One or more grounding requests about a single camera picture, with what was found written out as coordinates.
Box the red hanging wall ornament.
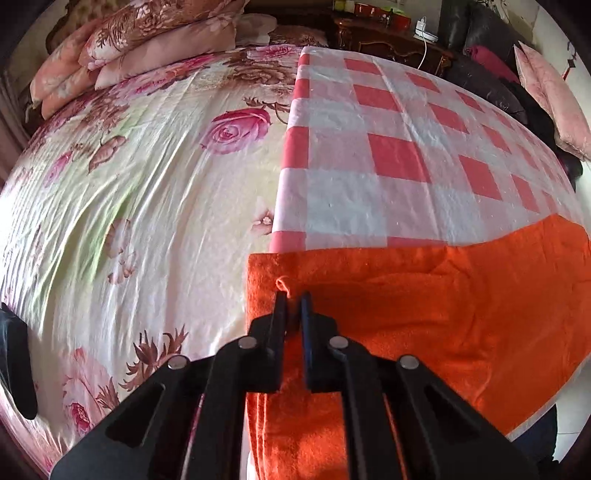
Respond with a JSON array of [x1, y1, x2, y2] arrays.
[[564, 50, 583, 80]]

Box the pink floral pillow stack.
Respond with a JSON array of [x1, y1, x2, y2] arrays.
[[30, 19, 117, 119]]

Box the pink floral folded quilt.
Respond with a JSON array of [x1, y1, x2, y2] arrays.
[[95, 21, 238, 90]]

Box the black rounded object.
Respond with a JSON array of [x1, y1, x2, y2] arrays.
[[0, 302, 38, 421]]

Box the maroon patterned pillow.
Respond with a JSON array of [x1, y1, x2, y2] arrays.
[[269, 25, 331, 48]]

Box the maroon cushion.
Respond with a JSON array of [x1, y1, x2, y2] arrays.
[[466, 45, 520, 84]]

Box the pink patterned pillow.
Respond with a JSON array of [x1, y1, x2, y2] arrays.
[[514, 41, 591, 161]]

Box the carved wooden nightstand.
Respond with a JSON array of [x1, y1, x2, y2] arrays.
[[330, 11, 455, 77]]

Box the light pink pillow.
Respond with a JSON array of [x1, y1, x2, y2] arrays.
[[235, 13, 279, 47]]

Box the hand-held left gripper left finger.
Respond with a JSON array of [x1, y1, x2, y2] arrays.
[[50, 291, 289, 480]]

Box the red white checked sheet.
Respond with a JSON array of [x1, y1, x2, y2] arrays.
[[269, 45, 583, 254]]

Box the black leather sofa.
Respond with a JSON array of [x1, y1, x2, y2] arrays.
[[438, 0, 583, 185]]

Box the floral bed sheet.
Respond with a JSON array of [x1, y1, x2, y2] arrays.
[[0, 44, 305, 476]]

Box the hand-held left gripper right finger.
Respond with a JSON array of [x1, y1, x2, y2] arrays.
[[300, 292, 541, 480]]

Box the orange fleece pants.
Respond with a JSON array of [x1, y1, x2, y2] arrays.
[[245, 215, 591, 480]]

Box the white power strip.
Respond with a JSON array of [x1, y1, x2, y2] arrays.
[[414, 17, 440, 43]]

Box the floral pillows on bed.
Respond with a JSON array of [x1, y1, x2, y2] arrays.
[[78, 0, 250, 70]]

